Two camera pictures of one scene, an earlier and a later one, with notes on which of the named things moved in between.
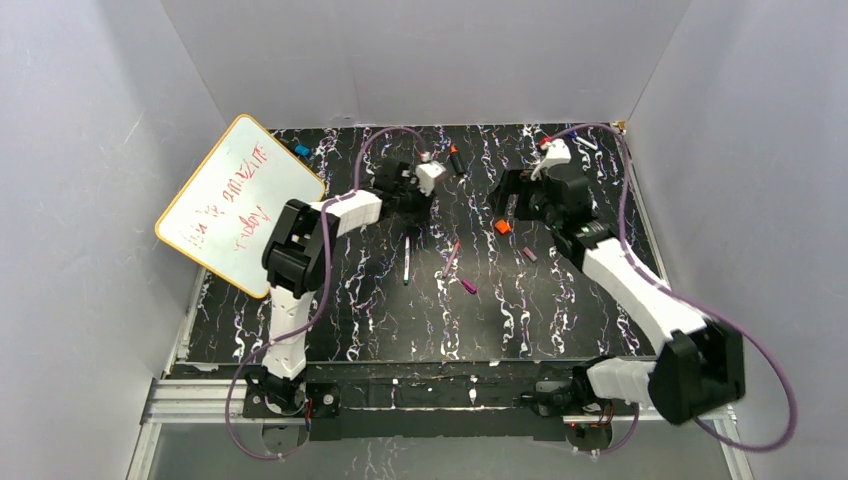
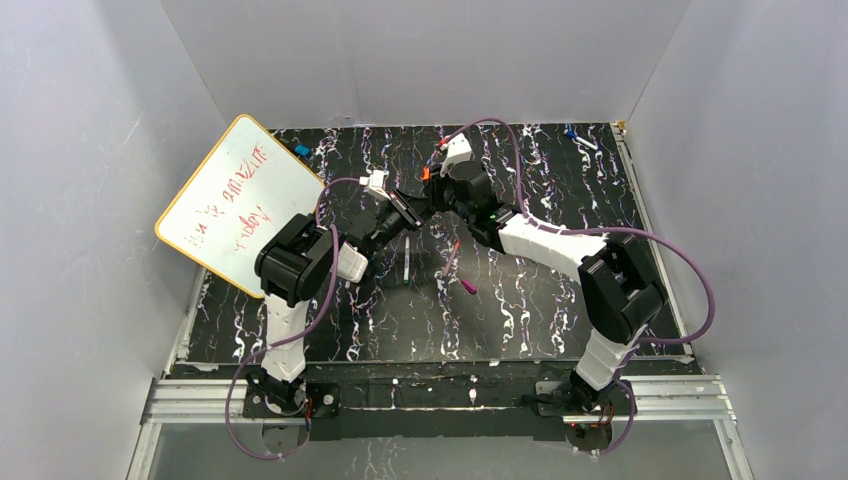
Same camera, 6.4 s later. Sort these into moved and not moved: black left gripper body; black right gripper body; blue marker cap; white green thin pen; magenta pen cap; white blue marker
Moved: black right gripper body; black left gripper body
Not moved: white green thin pen; magenta pen cap; blue marker cap; white blue marker
